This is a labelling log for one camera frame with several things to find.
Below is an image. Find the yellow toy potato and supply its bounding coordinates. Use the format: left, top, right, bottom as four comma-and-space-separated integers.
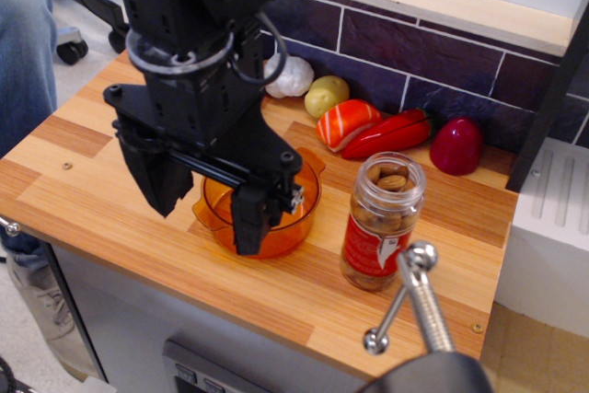
305, 75, 350, 119

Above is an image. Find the toy salmon sushi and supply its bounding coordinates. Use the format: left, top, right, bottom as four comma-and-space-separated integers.
316, 98, 383, 152

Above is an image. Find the orange transparent plastic pot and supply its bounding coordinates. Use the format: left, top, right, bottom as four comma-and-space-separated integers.
192, 147, 326, 260

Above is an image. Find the white toy garlic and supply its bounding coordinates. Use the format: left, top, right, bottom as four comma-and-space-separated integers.
265, 55, 315, 98

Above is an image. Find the black clamp body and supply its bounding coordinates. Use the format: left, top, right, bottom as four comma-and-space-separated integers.
360, 352, 493, 392

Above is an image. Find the metal clamp screw handle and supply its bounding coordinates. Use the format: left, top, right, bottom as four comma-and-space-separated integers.
363, 240, 456, 355

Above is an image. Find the clear almond jar red label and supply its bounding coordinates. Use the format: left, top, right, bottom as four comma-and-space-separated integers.
341, 152, 426, 292

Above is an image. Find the grey sneaker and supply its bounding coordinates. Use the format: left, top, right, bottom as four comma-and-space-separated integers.
6, 257, 75, 344

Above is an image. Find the black vertical post right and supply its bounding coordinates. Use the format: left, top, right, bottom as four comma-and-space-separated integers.
505, 6, 588, 192

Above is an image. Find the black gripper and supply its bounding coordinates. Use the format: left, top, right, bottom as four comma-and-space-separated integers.
103, 52, 302, 256

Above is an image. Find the white ribbed appliance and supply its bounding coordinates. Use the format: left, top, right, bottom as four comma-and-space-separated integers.
495, 138, 588, 337

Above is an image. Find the dark red toy egg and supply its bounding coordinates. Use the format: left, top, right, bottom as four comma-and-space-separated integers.
430, 117, 484, 176

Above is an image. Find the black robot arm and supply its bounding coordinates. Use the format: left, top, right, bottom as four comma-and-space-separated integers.
103, 0, 303, 256

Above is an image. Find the small metal knob left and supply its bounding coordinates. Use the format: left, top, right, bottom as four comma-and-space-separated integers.
0, 217, 21, 237

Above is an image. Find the grey control panel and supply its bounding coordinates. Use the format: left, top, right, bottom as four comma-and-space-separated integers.
162, 340, 266, 393

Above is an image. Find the person leg in jeans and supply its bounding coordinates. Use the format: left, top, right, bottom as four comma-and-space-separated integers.
0, 0, 59, 274

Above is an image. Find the black office chair base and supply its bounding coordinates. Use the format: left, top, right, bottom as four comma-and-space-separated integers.
28, 0, 130, 66

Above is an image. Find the red toy chili pepper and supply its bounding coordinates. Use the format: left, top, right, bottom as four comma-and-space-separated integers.
341, 109, 437, 159

